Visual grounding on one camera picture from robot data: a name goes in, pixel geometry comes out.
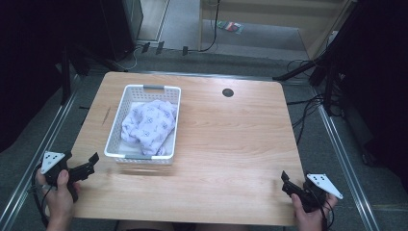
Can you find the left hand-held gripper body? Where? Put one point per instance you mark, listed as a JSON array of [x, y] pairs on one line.
[[51, 159]]

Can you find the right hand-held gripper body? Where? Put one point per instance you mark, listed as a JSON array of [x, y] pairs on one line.
[[322, 183]]

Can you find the person's right hand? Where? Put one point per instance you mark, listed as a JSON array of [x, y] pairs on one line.
[[312, 221]]

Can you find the person's left hand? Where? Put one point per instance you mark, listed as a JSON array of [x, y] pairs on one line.
[[59, 200]]

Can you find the white patterned cloth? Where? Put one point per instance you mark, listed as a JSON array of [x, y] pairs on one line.
[[149, 125]]

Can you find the white plastic basket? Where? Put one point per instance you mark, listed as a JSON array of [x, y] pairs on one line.
[[134, 93]]

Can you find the black round table grommet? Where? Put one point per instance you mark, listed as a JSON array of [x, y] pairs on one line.
[[227, 92]]

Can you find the black angled stand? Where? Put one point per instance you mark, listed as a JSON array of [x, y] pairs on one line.
[[301, 68]]

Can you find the black plug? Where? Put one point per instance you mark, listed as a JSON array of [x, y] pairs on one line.
[[160, 47], [185, 50], [145, 47]]

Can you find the black cabinet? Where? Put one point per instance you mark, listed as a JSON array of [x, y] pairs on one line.
[[122, 25]]

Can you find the colourful packet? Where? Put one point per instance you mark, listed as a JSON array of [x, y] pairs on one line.
[[230, 27]]

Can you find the wooden shelf unit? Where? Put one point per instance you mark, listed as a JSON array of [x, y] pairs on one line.
[[256, 8]]

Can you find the metal floor rail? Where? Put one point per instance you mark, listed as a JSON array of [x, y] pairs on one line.
[[346, 166], [38, 160]]

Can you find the black upright stand post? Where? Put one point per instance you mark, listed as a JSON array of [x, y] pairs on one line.
[[65, 77]]

